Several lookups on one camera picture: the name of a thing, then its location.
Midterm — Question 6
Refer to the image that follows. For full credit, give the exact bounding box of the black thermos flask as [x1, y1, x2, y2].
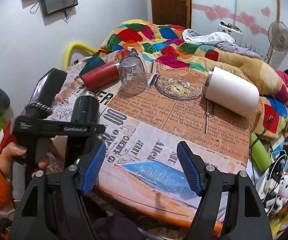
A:
[71, 91, 100, 125]

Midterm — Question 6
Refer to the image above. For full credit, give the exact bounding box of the dark green cup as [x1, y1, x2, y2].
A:
[79, 56, 105, 77]

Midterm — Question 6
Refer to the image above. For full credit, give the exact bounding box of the clear plastic cup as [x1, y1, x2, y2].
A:
[120, 56, 148, 95]

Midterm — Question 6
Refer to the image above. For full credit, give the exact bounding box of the white thermos cup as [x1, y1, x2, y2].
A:
[205, 67, 259, 117]

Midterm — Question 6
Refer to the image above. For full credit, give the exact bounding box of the person's left hand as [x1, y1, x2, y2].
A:
[0, 142, 27, 180]

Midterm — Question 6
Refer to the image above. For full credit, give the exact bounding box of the red thermos bottle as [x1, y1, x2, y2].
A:
[82, 62, 120, 92]

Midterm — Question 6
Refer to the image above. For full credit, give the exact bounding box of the newspaper print tablecloth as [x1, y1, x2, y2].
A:
[21, 52, 263, 235]

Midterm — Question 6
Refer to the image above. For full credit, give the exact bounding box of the green cylindrical bottle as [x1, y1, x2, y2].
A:
[249, 133, 272, 172]

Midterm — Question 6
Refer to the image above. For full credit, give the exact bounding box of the white spotted plush toy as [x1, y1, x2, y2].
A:
[271, 173, 288, 215]

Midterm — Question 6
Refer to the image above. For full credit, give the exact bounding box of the colourful patchwork quilt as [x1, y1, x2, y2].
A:
[97, 20, 288, 138]

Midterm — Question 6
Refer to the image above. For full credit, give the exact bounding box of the brown wooden door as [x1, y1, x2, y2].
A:
[151, 0, 192, 28]

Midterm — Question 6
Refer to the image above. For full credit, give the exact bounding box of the white grey crumpled sheet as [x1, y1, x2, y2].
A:
[182, 29, 262, 60]

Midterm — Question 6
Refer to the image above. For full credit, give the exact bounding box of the standing electric fan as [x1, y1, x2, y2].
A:
[265, 21, 288, 63]

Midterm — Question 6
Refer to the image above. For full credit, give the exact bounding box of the frosted sliding wardrobe with hearts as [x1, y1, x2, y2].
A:
[190, 0, 277, 56]

